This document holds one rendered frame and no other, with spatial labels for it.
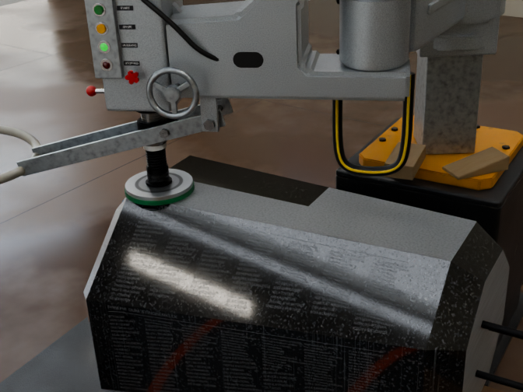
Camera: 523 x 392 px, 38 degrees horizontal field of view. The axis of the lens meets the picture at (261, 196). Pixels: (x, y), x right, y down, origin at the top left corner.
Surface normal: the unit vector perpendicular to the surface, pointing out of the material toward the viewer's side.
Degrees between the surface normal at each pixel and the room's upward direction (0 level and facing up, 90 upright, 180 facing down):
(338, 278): 45
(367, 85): 90
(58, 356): 0
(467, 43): 90
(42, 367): 0
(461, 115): 90
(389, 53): 90
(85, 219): 0
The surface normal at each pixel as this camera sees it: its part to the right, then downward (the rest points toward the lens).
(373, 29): -0.16, 0.44
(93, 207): -0.04, -0.90
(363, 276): -0.35, -0.34
